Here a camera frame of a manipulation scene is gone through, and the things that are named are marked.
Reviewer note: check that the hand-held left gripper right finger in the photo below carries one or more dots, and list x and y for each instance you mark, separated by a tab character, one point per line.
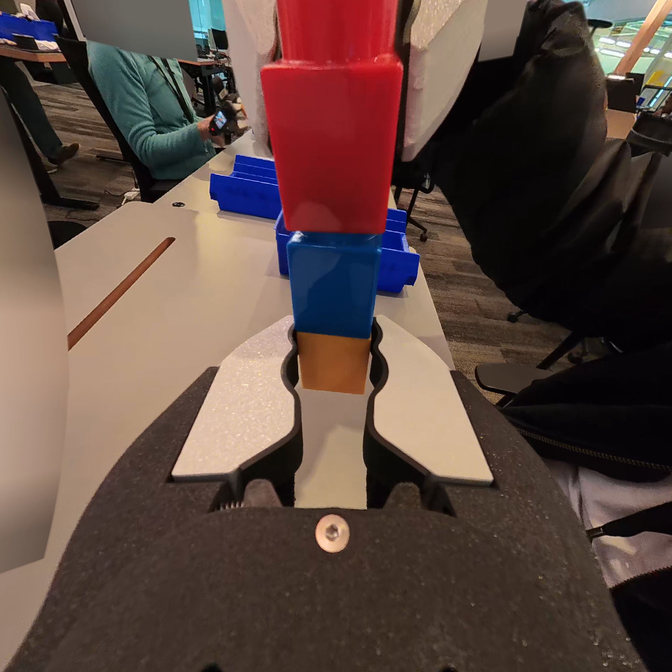
425	420

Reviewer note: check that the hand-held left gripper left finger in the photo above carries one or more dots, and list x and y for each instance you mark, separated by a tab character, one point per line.
236	420

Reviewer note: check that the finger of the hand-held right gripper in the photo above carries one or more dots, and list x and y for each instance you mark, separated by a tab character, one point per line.
446	52
246	52

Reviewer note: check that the yellow plastic block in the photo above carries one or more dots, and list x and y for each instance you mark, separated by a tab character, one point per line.
333	362

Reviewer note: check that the red plastic block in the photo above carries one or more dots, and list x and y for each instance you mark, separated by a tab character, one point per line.
330	147

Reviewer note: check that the blue plastic bin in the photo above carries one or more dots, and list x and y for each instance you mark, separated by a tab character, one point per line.
241	189
26	26
399	262

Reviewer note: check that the person's right forearm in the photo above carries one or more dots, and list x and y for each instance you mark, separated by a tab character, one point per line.
525	157

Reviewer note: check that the black chair armrest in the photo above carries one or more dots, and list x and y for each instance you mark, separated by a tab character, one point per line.
509	378

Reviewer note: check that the black office chair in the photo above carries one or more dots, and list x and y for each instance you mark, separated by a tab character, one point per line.
89	94

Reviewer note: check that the person's black jacket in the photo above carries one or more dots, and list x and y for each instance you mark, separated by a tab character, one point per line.
603	420

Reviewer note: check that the slanted wooden beam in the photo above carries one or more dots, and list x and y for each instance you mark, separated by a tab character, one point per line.
640	36

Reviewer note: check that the person's white garment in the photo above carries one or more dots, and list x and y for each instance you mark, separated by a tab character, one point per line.
619	498

